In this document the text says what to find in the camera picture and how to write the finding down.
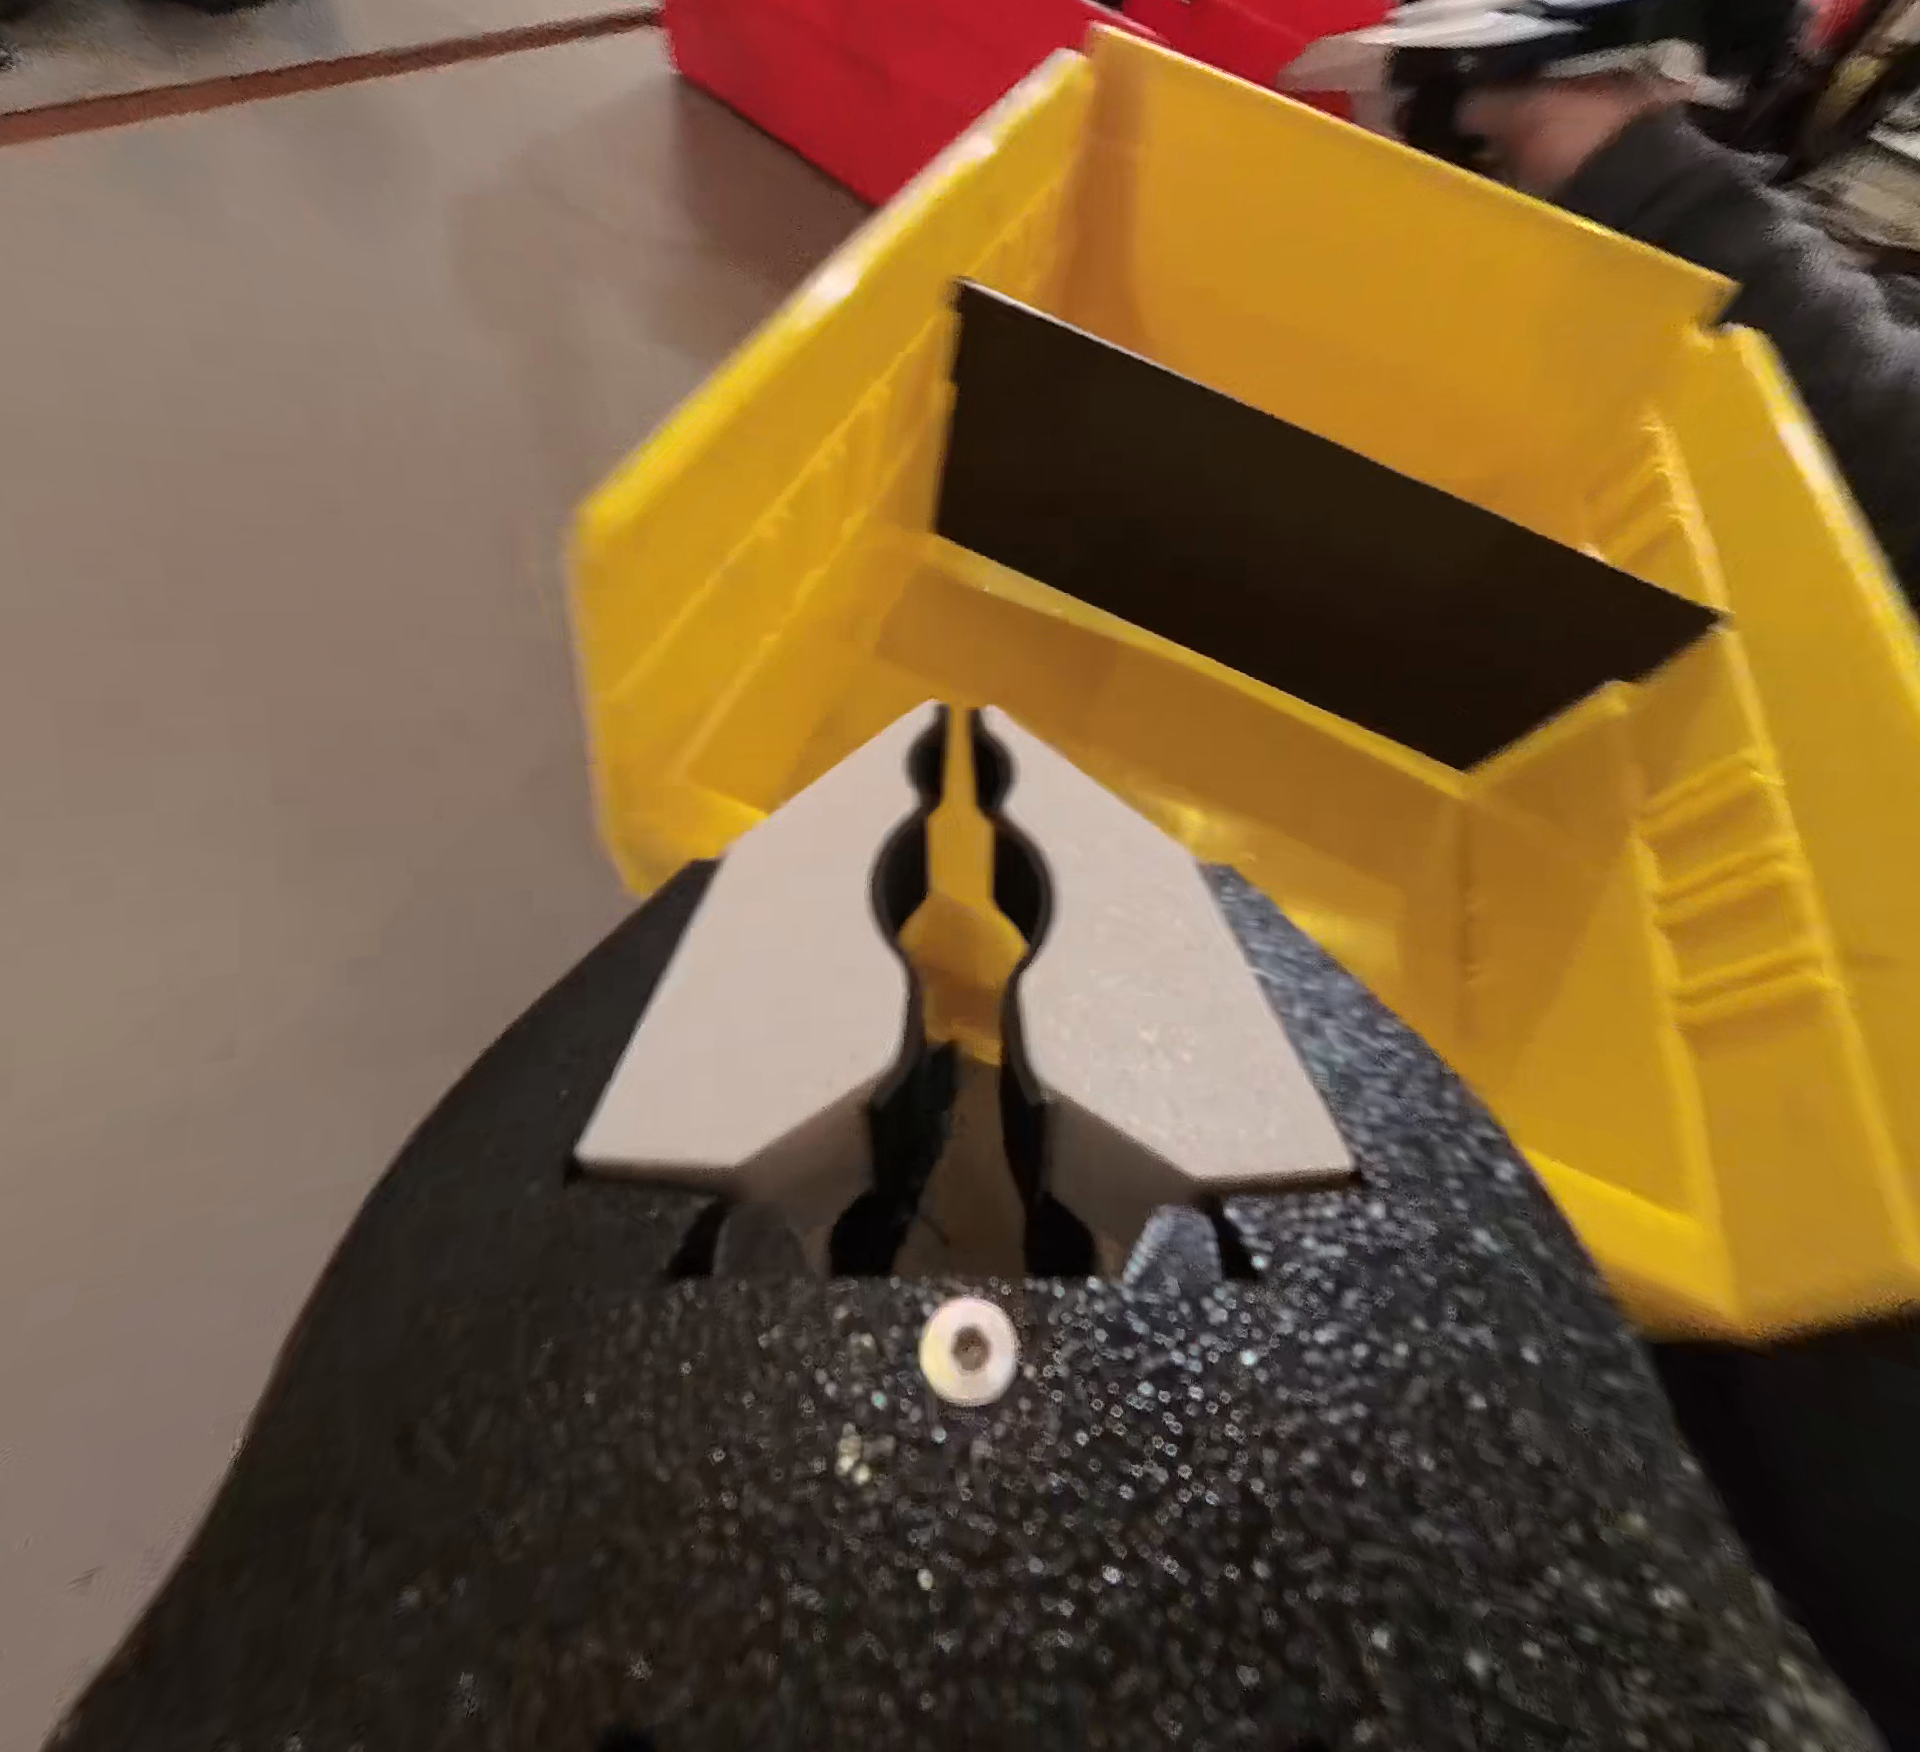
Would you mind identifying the person's right forearm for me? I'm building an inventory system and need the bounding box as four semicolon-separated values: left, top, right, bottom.
1545;103;1920;569

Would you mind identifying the black bin divider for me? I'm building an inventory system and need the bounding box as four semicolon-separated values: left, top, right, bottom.
934;278;1730;772

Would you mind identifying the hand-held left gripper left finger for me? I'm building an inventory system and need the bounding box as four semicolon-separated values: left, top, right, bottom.
575;701;964;1276

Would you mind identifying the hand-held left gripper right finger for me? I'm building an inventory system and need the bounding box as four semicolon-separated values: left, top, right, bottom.
972;706;1362;1281

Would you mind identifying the person's right hand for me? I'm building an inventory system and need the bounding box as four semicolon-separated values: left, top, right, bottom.
1458;90;1601;198

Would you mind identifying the yellow plastic bin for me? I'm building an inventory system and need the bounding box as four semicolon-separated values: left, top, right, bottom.
566;25;1920;1341

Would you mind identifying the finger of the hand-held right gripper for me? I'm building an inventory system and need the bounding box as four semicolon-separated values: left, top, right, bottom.
1279;0;1569;100

